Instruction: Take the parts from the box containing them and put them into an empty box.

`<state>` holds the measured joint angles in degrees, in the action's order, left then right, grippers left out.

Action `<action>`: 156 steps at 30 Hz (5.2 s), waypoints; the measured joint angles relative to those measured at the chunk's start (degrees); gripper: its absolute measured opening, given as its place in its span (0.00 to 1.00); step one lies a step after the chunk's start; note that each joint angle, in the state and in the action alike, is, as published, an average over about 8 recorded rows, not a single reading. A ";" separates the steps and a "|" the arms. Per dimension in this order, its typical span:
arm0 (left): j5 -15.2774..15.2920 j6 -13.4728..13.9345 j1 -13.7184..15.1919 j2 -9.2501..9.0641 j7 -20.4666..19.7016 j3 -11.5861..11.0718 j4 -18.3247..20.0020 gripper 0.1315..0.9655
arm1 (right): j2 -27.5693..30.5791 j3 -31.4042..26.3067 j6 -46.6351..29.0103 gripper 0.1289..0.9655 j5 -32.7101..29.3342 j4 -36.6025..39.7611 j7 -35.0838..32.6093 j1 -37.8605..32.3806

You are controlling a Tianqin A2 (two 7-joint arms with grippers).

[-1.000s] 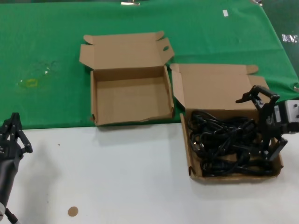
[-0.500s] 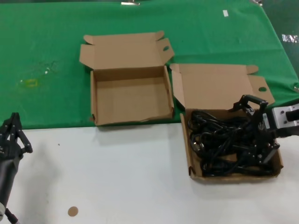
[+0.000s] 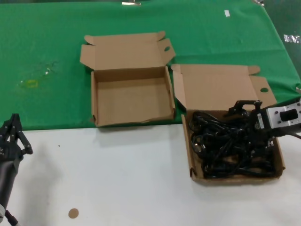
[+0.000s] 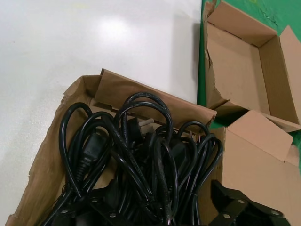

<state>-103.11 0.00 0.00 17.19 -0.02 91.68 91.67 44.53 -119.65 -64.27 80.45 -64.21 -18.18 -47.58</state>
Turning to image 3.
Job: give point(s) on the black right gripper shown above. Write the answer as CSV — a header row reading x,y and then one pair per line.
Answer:
x,y
258,124

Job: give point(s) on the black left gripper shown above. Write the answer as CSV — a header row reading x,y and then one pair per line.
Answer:
x,y
7,153

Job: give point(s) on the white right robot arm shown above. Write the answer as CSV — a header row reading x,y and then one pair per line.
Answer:
x,y
275,117

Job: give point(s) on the open cardboard box intact edge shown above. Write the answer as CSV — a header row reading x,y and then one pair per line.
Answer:
x,y
211,87

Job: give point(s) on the cardboard box with torn edge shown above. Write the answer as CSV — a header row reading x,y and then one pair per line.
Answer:
x,y
131,99

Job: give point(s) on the shiny silver floor debris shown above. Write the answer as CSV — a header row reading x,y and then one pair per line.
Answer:
x,y
291,38

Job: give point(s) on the brown cardboard disc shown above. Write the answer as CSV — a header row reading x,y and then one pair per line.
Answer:
x,y
73,213

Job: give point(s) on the green table cloth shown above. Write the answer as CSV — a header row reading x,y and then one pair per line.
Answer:
x,y
47,35

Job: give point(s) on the white tape piece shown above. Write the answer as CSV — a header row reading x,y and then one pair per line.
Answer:
x,y
227,13

